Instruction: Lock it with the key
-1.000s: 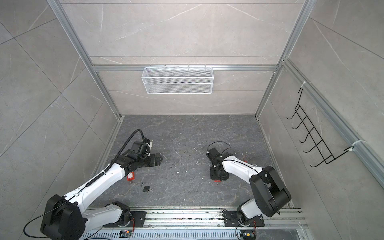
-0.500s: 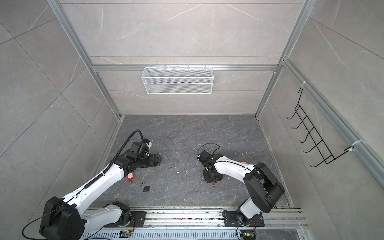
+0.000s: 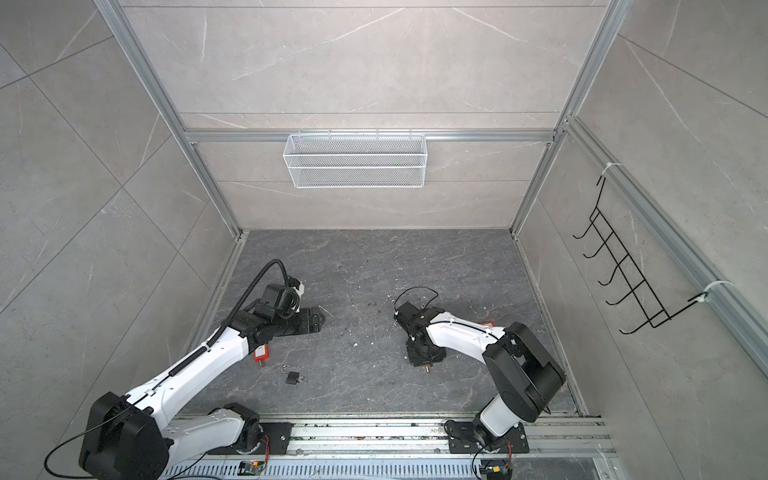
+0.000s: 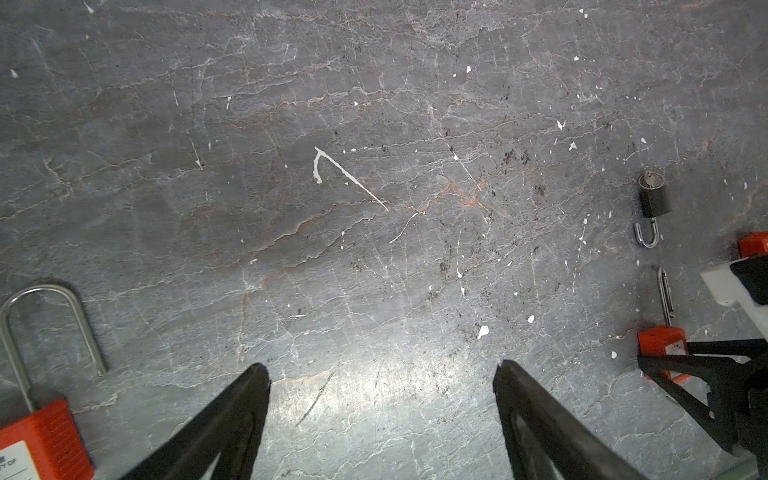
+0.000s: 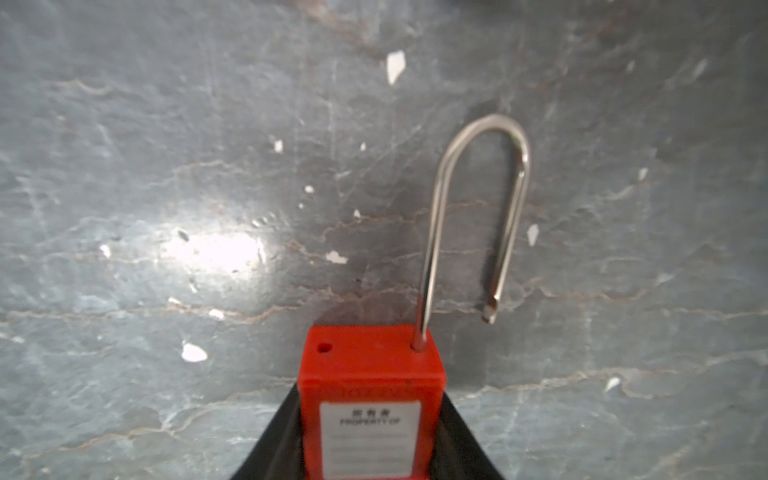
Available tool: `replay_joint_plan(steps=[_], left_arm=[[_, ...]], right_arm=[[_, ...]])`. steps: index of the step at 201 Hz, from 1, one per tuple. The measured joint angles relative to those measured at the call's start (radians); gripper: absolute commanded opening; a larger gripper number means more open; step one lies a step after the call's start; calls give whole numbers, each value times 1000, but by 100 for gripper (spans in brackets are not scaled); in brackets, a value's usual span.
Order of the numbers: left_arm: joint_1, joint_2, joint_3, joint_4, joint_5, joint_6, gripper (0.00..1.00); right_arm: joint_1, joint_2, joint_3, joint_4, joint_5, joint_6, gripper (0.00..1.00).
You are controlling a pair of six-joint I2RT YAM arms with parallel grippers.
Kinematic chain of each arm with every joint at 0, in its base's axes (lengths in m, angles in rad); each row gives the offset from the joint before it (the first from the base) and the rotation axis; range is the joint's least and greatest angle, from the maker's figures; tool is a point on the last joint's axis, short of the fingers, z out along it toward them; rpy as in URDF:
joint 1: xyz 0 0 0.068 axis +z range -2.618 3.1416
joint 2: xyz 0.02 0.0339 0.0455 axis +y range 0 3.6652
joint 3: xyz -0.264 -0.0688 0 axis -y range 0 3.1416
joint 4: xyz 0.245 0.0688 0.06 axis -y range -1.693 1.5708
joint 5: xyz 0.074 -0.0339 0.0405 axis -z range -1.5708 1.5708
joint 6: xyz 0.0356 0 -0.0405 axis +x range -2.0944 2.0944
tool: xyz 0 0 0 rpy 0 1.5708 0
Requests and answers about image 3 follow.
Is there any aluminium mounting rail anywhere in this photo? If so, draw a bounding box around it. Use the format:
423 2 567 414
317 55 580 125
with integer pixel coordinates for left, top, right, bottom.
173 416 616 460

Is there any small black padlock near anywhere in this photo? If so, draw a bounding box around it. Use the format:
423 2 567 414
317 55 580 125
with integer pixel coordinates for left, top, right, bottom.
281 365 304 385

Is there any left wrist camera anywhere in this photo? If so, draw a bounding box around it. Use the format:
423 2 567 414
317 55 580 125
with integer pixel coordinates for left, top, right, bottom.
284 277 305 312

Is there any black wire hook rack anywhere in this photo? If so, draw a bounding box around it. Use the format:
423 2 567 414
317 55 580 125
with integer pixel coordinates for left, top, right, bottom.
572 176 709 336

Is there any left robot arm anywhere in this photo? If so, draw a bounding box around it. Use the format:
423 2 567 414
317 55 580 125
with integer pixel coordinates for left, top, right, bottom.
75 259 326 479

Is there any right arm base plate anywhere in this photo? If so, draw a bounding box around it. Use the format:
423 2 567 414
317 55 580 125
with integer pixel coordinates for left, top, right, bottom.
443 420 530 454

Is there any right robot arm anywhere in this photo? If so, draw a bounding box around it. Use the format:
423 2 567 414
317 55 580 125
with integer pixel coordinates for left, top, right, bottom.
394 299 566 453

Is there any white wire mesh basket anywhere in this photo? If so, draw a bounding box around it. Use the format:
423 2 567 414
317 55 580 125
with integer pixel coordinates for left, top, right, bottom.
283 133 428 189

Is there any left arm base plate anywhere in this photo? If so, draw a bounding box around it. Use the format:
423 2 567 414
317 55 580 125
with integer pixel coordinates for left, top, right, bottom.
208 422 294 455

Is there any white slotted cable duct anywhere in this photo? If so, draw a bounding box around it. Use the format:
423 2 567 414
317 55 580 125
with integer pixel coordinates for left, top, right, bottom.
161 457 608 479

